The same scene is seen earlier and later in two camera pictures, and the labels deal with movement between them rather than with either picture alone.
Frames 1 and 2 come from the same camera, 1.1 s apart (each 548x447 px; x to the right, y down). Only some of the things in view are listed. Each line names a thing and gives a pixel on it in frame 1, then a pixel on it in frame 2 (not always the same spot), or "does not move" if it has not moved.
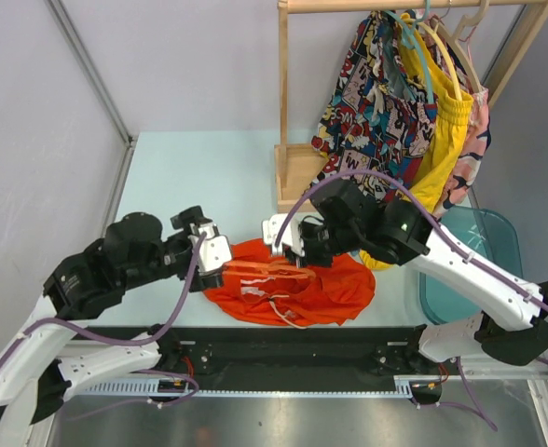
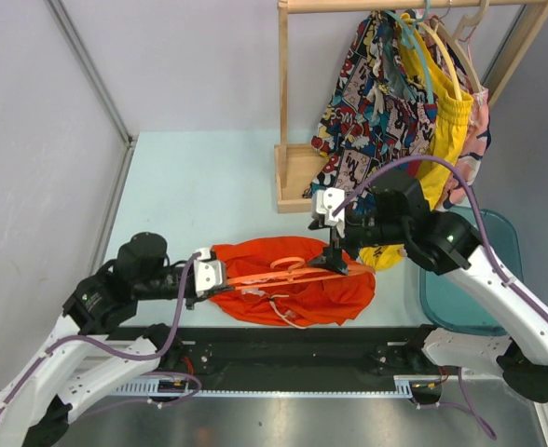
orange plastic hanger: x=257 y=269 to x=290 y=269
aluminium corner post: x=89 y=68 does not move
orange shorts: x=343 y=288 does not move
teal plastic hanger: x=415 y=29 does not move
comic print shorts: x=381 y=115 does not move
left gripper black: x=185 y=222 to x=191 y=300
